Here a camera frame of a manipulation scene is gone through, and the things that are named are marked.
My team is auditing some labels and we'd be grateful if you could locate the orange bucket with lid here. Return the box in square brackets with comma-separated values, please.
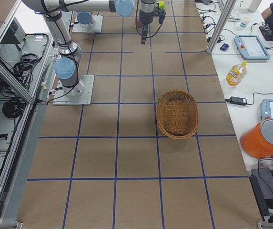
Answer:
[240, 118, 273, 159]

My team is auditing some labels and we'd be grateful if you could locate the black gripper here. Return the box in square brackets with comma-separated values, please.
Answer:
[139, 0, 165, 45]

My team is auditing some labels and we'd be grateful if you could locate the black power adapter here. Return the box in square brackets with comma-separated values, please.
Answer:
[225, 96, 247, 106]

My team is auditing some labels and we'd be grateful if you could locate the black device on desk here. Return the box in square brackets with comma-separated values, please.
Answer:
[249, 168, 273, 223]

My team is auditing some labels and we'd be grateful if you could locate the white bottle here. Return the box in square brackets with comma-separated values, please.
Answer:
[248, 0, 262, 13]

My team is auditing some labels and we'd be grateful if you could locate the white paper cup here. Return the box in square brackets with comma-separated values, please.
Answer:
[240, 17, 251, 29]

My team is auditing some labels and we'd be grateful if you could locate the orange juice bottle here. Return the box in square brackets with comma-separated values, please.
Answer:
[226, 61, 248, 86]

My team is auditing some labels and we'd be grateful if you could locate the coiled black cable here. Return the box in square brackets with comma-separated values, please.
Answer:
[2, 97, 24, 119]

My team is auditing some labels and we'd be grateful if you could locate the blue teach pendant far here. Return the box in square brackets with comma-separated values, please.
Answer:
[234, 35, 270, 60]

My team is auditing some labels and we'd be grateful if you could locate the aluminium frame post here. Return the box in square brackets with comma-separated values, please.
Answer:
[207, 0, 236, 54]

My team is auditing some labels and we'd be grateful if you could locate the aluminium frame rail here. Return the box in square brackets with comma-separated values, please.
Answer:
[0, 59, 34, 103]

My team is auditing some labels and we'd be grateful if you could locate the oval wicker basket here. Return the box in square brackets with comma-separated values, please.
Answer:
[157, 89, 199, 140]

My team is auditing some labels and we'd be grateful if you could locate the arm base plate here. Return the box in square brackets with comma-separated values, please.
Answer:
[72, 12, 103, 33]
[52, 75, 95, 105]

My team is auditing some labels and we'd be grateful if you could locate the red apple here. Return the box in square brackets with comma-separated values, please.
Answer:
[136, 18, 142, 28]

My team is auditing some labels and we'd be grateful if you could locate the green apple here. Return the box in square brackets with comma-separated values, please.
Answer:
[156, 0, 165, 10]

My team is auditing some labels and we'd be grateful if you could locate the grey control box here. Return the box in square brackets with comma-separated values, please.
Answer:
[0, 17, 26, 51]

